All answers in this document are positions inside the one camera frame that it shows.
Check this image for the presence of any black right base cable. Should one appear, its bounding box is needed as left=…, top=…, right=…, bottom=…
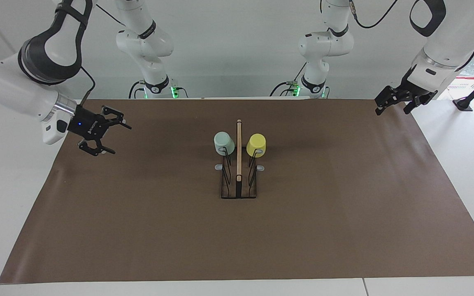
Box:
left=128, top=80, right=146, bottom=99

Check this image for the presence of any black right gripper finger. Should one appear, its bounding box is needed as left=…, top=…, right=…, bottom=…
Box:
left=78, top=138, right=117, bottom=157
left=101, top=105, right=133, bottom=131

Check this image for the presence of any black wire cup rack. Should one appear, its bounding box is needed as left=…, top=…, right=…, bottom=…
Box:
left=215, top=120, right=265, bottom=199

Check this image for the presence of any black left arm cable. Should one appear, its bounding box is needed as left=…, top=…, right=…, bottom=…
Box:
left=348, top=0, right=398, bottom=29

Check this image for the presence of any pale green plastic cup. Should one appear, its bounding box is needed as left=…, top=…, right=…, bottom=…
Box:
left=214, top=132, right=235, bottom=156

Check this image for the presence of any black left base cable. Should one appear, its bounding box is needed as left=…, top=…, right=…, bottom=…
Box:
left=270, top=61, right=307, bottom=97

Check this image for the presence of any yellow plastic cup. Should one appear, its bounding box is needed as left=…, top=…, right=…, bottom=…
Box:
left=246, top=133, right=267, bottom=158

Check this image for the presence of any brown paper table mat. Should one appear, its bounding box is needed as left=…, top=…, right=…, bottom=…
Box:
left=0, top=98, right=474, bottom=284

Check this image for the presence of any black base cable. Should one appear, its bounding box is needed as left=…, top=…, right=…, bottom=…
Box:
left=270, top=61, right=307, bottom=97
left=128, top=80, right=146, bottom=99

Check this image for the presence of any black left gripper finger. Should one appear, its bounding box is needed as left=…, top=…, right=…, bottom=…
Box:
left=403, top=97, right=423, bottom=115
left=374, top=86, right=401, bottom=116

